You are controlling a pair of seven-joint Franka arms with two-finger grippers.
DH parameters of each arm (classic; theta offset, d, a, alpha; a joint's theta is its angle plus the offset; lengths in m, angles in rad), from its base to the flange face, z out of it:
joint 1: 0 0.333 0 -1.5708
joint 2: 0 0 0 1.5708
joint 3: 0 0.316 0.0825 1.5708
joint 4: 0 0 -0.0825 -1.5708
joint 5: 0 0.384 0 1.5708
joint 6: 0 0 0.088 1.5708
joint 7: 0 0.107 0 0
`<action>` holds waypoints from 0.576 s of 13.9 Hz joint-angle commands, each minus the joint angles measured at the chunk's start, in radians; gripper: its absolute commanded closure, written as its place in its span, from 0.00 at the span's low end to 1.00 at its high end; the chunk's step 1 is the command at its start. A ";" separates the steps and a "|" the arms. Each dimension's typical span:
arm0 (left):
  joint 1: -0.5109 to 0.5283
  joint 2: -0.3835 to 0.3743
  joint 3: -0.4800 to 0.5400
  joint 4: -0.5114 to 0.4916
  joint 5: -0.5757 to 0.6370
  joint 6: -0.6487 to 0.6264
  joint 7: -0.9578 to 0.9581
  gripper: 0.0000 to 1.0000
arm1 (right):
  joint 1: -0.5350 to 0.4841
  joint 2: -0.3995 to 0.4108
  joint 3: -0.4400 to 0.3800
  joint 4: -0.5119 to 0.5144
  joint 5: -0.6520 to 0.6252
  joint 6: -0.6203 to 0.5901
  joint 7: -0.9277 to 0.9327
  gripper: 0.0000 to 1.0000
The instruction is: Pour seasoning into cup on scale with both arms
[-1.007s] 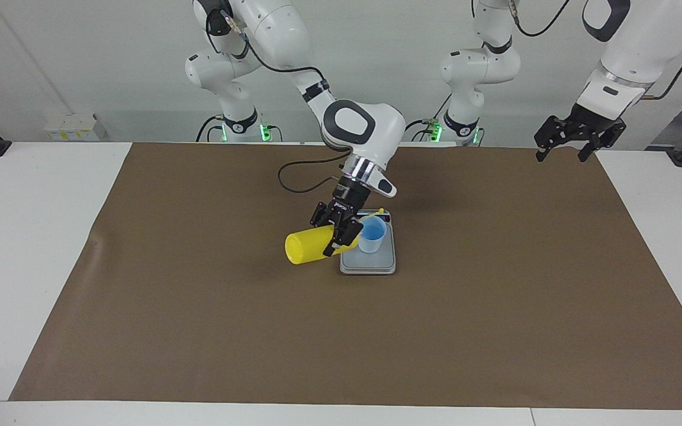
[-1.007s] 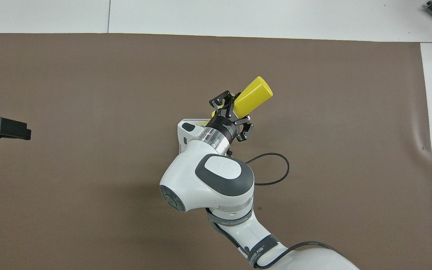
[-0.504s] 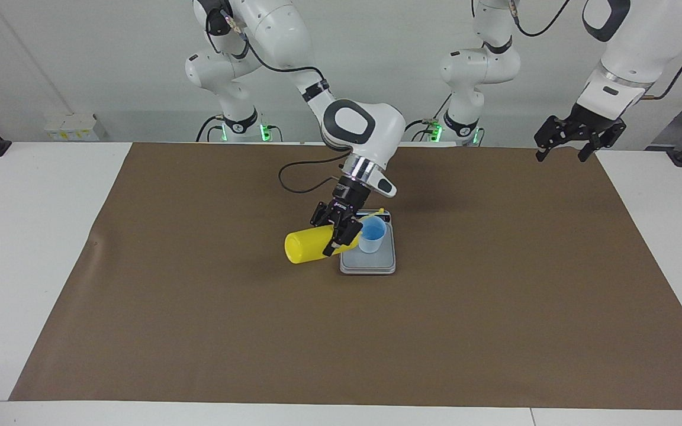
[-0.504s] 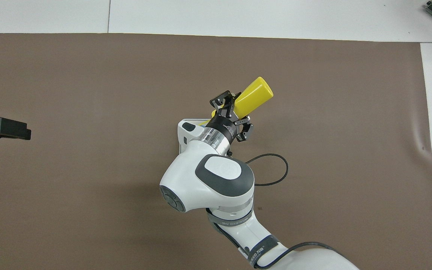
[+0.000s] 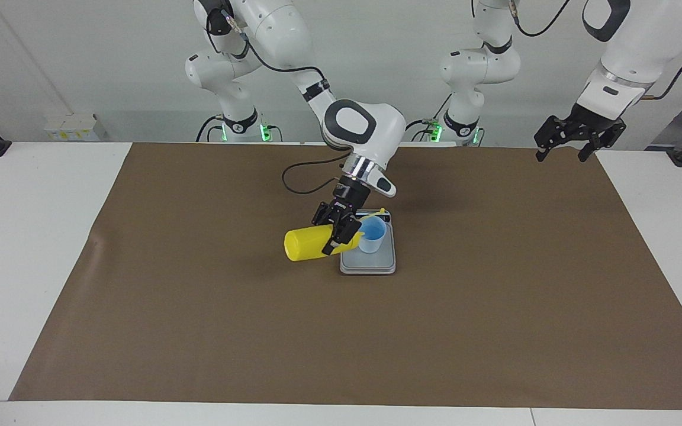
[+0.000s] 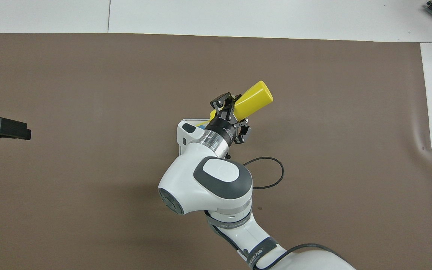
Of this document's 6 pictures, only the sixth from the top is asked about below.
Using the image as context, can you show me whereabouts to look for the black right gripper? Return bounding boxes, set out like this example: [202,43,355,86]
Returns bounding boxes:
[204,92,252,146]

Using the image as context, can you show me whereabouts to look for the yellow squeeze seasoning bottle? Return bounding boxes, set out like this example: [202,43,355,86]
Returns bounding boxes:
[195,80,274,128]

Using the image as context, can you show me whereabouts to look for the silver digital kitchen scale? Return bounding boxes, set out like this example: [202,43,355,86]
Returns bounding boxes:
[179,118,212,155]

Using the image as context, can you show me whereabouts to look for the brown paper table mat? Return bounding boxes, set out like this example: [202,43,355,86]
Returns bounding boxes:
[0,33,432,270]

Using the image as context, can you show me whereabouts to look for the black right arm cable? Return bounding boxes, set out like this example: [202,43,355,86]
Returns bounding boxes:
[225,152,351,270]

